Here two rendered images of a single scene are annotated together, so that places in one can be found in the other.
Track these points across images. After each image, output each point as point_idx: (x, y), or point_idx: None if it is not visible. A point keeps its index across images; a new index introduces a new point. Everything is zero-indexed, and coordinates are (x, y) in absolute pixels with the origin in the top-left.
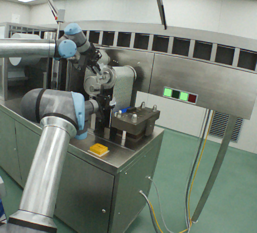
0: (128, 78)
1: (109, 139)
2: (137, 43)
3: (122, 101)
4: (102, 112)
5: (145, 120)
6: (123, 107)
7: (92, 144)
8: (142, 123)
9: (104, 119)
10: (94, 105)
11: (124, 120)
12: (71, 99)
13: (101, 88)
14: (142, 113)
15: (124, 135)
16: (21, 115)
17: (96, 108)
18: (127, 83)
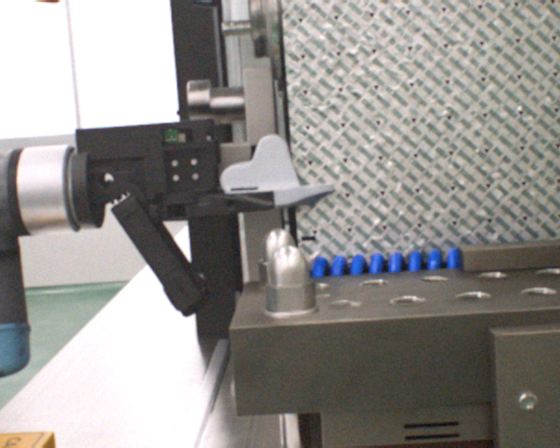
0: (474, 3)
1: (221, 445)
2: None
3: (440, 192)
4: (148, 237)
5: (431, 327)
6: (467, 240)
7: (68, 442)
8: (379, 342)
9: (186, 290)
10: (30, 171)
11: (259, 300)
12: None
13: (258, 97)
14: (551, 286)
15: (282, 432)
16: (119, 297)
17: (43, 195)
18: (481, 42)
